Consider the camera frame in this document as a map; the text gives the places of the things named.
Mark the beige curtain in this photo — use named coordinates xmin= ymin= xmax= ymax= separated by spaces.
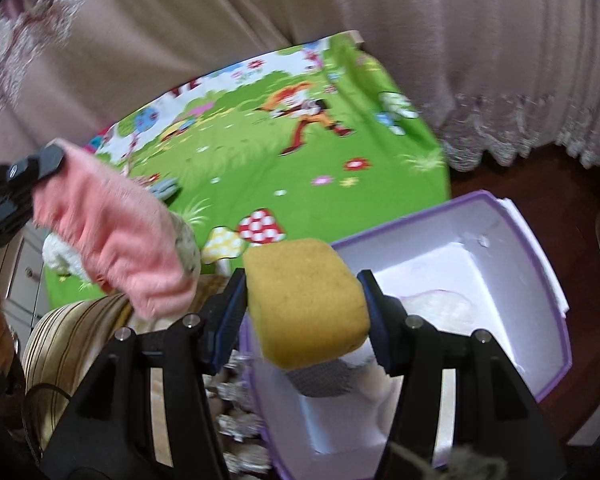
xmin=0 ymin=0 xmax=600 ymax=171

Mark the silver lace trim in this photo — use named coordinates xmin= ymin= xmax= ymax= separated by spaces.
xmin=204 ymin=349 xmax=272 ymax=479

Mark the white drawer cabinet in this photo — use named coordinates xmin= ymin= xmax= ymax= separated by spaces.
xmin=0 ymin=223 xmax=50 ymax=356

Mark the striped beige sofa cushion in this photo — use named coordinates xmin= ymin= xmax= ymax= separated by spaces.
xmin=21 ymin=273 xmax=232 ymax=466

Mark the purple white storage box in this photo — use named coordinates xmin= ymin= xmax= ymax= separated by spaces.
xmin=240 ymin=191 xmax=571 ymax=479

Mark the white fluffy cloth pink trim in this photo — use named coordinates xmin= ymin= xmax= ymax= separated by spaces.
xmin=42 ymin=233 xmax=91 ymax=282

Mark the grey knitted cloth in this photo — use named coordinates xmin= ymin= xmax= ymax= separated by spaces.
xmin=285 ymin=359 xmax=363 ymax=398

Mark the yellow sponge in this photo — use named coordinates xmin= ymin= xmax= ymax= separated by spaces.
xmin=242 ymin=238 xmax=370 ymax=370

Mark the green cartoon play mat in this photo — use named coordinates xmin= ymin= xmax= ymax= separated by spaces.
xmin=42 ymin=34 xmax=452 ymax=310

